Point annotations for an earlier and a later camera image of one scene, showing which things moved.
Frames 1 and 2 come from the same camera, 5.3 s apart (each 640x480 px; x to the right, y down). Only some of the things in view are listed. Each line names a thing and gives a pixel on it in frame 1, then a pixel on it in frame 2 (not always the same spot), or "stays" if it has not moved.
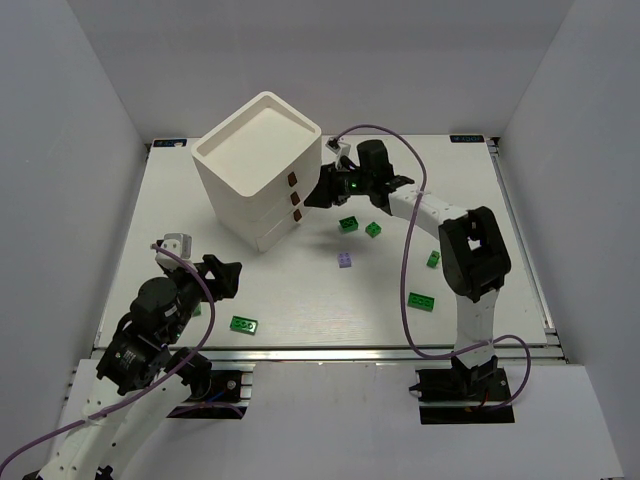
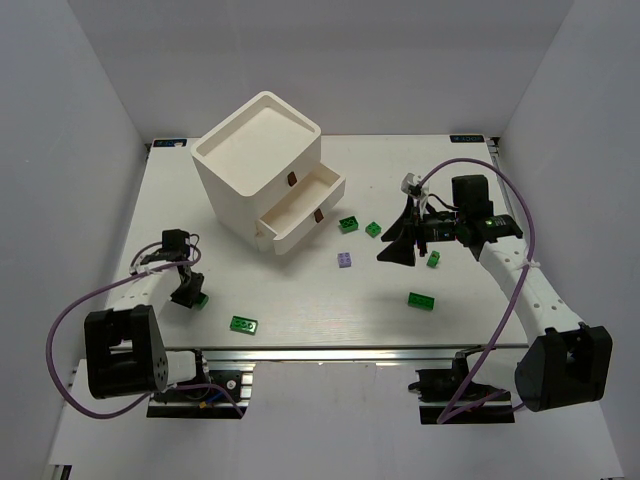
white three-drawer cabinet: [258, 166] stays
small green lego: [433, 259] stays
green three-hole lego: [243, 325] stays
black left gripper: [210, 278] to [189, 291]
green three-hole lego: [420, 301] stays
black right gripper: [332, 185] to [416, 232]
